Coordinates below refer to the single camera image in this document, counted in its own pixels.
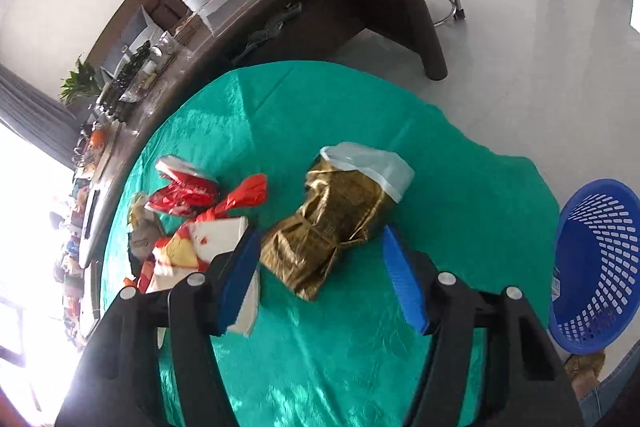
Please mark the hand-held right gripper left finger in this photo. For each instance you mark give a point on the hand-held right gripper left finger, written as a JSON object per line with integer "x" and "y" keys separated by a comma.
{"x": 240, "y": 277}

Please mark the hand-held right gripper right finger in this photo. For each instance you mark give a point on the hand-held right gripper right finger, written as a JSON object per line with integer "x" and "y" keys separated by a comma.
{"x": 405, "y": 282}

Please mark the white red yellow paper packet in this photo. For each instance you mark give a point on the white red yellow paper packet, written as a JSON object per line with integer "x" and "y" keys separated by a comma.
{"x": 215, "y": 234}

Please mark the gold foil bag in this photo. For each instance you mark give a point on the gold foil bag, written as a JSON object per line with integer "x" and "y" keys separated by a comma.
{"x": 325, "y": 217}

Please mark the blue plastic mesh basket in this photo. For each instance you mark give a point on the blue plastic mesh basket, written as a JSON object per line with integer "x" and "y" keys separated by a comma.
{"x": 600, "y": 257}

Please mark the red plastic bag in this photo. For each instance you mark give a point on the red plastic bag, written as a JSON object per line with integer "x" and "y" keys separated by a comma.
{"x": 247, "y": 194}

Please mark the crushed red drink can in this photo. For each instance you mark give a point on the crushed red drink can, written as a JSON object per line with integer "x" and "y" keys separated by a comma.
{"x": 185, "y": 197}

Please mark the pale blue white snack packet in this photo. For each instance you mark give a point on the pale blue white snack packet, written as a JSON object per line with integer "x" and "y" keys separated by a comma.
{"x": 142, "y": 237}

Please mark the green tablecloth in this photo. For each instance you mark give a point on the green tablecloth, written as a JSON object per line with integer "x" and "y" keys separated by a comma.
{"x": 325, "y": 357}

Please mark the orange fruit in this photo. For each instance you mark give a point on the orange fruit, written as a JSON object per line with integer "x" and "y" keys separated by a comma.
{"x": 98, "y": 138}

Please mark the clear tray of dark fruit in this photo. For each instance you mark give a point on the clear tray of dark fruit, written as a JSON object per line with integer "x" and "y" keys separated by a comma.
{"x": 135, "y": 67}

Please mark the green potted plant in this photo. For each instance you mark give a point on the green potted plant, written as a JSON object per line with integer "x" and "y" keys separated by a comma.
{"x": 80, "y": 82}

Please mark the long dark wooden table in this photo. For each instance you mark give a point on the long dark wooden table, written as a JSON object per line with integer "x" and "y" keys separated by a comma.
{"x": 415, "y": 17}

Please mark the grey curtain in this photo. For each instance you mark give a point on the grey curtain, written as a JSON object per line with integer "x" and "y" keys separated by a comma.
{"x": 35, "y": 107}

